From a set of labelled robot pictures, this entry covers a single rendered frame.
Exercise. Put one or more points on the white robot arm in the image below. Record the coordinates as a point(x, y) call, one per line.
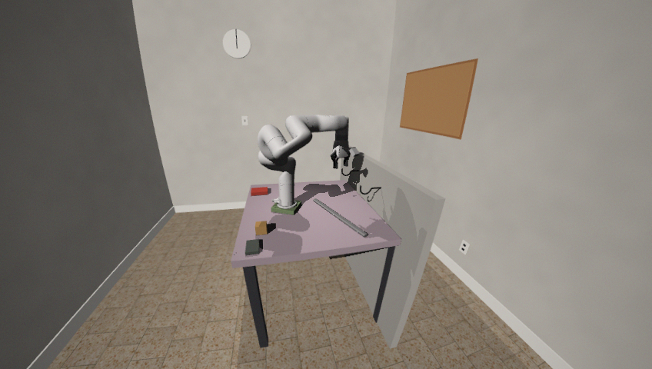
point(279, 159)

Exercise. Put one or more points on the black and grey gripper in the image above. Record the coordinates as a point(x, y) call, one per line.
point(339, 152)

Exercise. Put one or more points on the orange cube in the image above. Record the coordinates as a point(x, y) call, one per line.
point(261, 227)

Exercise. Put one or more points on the red rectangular block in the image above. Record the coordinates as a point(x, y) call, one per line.
point(259, 191)

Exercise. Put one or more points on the grey flat panel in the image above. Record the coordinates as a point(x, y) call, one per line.
point(413, 212)

